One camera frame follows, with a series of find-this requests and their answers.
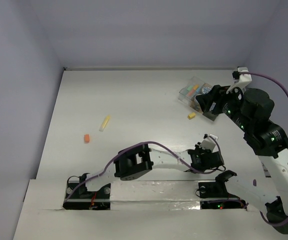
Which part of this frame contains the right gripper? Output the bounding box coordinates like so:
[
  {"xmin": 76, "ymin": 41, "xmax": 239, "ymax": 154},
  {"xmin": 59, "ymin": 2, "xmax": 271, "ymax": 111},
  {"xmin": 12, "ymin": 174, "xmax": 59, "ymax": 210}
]
[{"xmin": 195, "ymin": 82, "xmax": 253, "ymax": 133}]

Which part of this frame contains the pink orange highlighter marker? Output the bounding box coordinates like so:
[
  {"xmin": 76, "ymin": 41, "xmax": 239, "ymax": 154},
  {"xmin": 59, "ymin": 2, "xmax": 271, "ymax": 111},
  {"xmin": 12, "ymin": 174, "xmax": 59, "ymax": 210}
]
[{"xmin": 187, "ymin": 84, "xmax": 200, "ymax": 98}]

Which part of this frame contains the yellow marker cap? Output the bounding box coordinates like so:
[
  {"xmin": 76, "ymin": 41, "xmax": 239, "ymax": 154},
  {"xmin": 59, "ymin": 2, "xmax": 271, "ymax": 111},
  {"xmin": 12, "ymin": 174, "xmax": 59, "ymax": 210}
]
[{"xmin": 187, "ymin": 112, "xmax": 196, "ymax": 120}]

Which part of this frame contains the yellow highlighter marker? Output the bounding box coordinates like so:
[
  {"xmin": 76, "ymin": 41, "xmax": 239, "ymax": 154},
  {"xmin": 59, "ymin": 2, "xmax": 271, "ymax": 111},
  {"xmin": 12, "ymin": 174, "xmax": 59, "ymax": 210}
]
[{"xmin": 99, "ymin": 115, "xmax": 111, "ymax": 132}]

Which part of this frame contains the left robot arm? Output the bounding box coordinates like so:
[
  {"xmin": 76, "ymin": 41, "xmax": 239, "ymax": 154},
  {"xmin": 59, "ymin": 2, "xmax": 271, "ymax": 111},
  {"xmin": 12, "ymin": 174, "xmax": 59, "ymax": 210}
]
[{"xmin": 75, "ymin": 139, "xmax": 225, "ymax": 198}]

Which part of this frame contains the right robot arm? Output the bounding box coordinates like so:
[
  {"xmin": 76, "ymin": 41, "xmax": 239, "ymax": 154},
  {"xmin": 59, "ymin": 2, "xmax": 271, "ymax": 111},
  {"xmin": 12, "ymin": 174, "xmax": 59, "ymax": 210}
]
[{"xmin": 194, "ymin": 85, "xmax": 288, "ymax": 235}]

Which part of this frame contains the orange plastic container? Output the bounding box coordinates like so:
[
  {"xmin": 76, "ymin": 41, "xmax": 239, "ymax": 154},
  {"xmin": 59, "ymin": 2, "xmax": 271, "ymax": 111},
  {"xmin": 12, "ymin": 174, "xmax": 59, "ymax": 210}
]
[{"xmin": 190, "ymin": 83, "xmax": 213, "ymax": 113}]

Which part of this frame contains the clear plastic container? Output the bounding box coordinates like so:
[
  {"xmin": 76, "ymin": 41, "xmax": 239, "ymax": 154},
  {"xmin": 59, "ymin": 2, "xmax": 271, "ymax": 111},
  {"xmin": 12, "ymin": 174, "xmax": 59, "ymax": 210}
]
[{"xmin": 178, "ymin": 76, "xmax": 205, "ymax": 105}]

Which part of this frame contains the red orange marker cap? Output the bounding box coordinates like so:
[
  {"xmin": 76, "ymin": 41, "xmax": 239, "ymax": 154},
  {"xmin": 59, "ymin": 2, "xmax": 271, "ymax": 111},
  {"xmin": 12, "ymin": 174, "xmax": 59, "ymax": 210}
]
[{"xmin": 83, "ymin": 134, "xmax": 91, "ymax": 144}]

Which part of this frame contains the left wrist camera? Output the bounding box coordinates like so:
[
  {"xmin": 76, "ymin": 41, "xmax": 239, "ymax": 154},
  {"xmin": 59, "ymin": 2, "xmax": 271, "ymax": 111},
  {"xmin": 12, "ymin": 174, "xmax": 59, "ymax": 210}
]
[{"xmin": 199, "ymin": 134, "xmax": 219, "ymax": 152}]

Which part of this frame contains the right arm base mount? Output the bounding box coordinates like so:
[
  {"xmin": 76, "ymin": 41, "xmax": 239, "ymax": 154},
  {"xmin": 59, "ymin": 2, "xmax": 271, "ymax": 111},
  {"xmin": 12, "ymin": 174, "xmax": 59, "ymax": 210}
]
[{"xmin": 195, "ymin": 170, "xmax": 248, "ymax": 210}]

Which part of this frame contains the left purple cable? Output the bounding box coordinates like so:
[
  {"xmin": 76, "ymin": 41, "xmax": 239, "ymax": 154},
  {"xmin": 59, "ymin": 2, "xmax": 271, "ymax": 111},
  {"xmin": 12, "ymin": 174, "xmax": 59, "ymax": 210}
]
[{"xmin": 63, "ymin": 134, "xmax": 222, "ymax": 208}]

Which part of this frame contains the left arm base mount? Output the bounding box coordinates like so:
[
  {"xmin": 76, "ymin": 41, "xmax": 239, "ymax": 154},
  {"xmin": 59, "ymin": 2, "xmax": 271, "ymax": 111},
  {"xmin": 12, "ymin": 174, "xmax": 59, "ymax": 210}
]
[{"xmin": 62, "ymin": 173, "xmax": 111, "ymax": 211}]

